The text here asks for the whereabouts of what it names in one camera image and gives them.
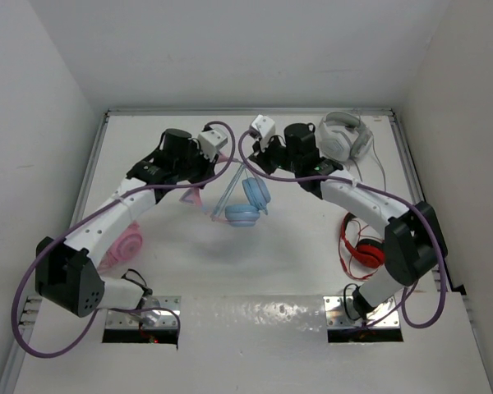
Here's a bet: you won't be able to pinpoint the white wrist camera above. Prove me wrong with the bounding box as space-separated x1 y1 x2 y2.
250 114 276 151
197 129 228 161

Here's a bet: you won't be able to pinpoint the white gaming headset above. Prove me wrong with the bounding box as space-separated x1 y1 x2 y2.
315 109 389 186

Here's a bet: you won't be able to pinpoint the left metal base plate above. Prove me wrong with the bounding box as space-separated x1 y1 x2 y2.
105 295 182 330

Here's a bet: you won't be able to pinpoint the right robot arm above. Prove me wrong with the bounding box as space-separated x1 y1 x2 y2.
237 116 448 319

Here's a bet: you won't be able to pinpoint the purple cable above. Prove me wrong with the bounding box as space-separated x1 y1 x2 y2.
238 130 449 329
11 121 236 359

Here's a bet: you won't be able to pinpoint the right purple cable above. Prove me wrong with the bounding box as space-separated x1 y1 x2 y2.
238 130 449 329

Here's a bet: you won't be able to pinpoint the metal base plate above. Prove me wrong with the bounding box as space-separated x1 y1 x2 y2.
105 295 182 330
323 295 400 330

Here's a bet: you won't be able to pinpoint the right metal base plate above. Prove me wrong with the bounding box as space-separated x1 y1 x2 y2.
323 295 400 330

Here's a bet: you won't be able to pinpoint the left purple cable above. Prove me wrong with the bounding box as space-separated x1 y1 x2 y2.
11 121 236 359

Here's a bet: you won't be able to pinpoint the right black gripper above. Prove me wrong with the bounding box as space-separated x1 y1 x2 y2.
251 131 302 174

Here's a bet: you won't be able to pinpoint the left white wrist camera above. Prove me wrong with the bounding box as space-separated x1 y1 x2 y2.
197 129 228 161

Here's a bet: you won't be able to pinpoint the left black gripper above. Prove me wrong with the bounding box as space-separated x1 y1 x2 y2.
173 141 217 190

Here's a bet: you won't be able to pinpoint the blue pink cat-ear headphones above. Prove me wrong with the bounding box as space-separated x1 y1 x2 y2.
179 158 271 228

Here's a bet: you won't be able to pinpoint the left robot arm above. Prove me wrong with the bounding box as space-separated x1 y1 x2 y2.
35 126 228 318

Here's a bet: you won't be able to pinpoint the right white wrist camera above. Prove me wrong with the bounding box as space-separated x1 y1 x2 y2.
250 114 276 151

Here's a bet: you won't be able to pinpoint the red headphones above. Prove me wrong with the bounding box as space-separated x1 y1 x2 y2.
338 213 385 282

